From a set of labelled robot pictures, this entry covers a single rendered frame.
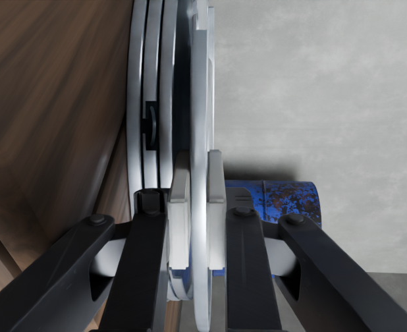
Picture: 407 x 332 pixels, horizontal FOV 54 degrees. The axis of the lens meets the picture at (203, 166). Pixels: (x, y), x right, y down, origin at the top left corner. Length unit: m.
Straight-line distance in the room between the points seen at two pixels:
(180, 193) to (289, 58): 2.15
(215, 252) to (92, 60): 0.09
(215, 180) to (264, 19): 2.03
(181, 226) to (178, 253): 0.01
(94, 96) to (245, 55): 2.10
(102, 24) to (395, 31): 2.20
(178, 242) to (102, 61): 0.08
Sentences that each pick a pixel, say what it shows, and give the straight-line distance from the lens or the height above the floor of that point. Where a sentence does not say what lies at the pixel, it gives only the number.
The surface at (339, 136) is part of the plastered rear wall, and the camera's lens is 2.63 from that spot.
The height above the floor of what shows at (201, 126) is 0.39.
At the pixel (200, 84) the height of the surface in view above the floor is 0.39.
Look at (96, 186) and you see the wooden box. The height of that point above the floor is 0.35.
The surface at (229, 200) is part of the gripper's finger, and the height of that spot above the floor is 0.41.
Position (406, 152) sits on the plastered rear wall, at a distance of 2.84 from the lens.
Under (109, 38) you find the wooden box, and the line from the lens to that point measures 0.20.
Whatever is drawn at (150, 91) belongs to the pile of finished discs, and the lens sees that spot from 0.21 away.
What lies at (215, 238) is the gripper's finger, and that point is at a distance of 0.16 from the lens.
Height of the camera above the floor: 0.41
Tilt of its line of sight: 4 degrees down
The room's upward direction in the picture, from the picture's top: 91 degrees clockwise
